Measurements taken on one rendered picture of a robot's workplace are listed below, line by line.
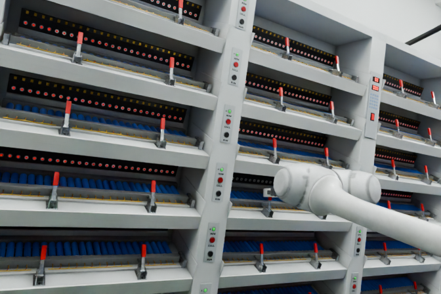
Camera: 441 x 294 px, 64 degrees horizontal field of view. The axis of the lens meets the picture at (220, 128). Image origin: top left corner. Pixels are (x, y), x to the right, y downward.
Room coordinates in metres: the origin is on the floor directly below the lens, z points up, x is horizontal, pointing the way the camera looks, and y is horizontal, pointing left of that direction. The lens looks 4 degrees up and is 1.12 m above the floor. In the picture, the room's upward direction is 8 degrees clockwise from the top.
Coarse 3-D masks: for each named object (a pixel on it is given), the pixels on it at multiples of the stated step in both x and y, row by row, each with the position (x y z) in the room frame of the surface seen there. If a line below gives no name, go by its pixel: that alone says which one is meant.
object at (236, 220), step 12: (228, 216) 1.17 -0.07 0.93; (240, 216) 1.20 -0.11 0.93; (252, 216) 1.22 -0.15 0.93; (264, 216) 1.26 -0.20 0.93; (276, 216) 1.29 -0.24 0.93; (288, 216) 1.32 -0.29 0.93; (300, 216) 1.35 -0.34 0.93; (312, 216) 1.39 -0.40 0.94; (336, 216) 1.47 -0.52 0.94; (228, 228) 1.18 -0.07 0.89; (240, 228) 1.20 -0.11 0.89; (252, 228) 1.23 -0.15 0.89; (264, 228) 1.25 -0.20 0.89; (276, 228) 1.28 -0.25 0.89; (288, 228) 1.31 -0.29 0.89; (300, 228) 1.33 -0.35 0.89; (312, 228) 1.36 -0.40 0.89; (324, 228) 1.40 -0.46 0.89; (336, 228) 1.43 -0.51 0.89; (348, 228) 1.46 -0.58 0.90
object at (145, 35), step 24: (24, 0) 1.00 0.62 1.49; (192, 0) 1.26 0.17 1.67; (96, 24) 1.10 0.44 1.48; (120, 24) 1.14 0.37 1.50; (264, 24) 1.42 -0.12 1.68; (168, 48) 1.23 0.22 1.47; (192, 48) 1.27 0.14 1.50; (0, 72) 0.99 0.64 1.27; (24, 72) 1.02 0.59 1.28; (192, 72) 1.28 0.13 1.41; (264, 72) 1.44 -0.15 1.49; (384, 72) 1.82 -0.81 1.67; (0, 96) 0.99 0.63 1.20; (144, 96) 1.20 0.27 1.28; (24, 168) 1.04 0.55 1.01
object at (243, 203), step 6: (234, 198) 1.26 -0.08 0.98; (234, 204) 1.25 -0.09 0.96; (240, 204) 1.26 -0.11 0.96; (246, 204) 1.28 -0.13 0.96; (252, 204) 1.29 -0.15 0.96; (258, 204) 1.30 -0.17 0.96; (264, 204) 1.31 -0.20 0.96; (276, 204) 1.34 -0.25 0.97; (282, 204) 1.35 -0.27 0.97; (288, 204) 1.37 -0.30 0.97; (294, 210) 1.37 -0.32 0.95; (300, 210) 1.38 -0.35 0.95
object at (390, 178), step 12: (384, 156) 1.80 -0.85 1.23; (396, 156) 1.85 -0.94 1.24; (408, 156) 1.89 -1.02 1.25; (384, 168) 1.66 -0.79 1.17; (396, 168) 1.79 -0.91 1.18; (408, 168) 1.88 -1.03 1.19; (420, 168) 1.94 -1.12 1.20; (384, 180) 1.55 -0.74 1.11; (396, 180) 1.60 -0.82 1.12; (408, 180) 1.68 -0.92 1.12; (420, 180) 1.76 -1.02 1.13; (432, 180) 1.86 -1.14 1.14; (420, 192) 1.71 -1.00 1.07; (432, 192) 1.76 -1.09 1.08
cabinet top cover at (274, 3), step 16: (256, 0) 1.26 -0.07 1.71; (272, 0) 1.24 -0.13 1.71; (288, 0) 1.23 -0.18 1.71; (304, 0) 1.26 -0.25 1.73; (272, 16) 1.39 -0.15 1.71; (288, 16) 1.37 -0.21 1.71; (304, 16) 1.35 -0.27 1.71; (320, 16) 1.33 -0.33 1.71; (336, 16) 1.35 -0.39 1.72; (304, 32) 1.51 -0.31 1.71; (320, 32) 1.49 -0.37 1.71; (336, 32) 1.46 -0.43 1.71; (352, 32) 1.44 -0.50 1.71; (368, 32) 1.44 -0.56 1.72; (400, 48) 1.56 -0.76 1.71; (384, 64) 1.80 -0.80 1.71; (400, 64) 1.77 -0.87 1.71; (416, 64) 1.73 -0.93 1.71; (432, 64) 1.70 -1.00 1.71
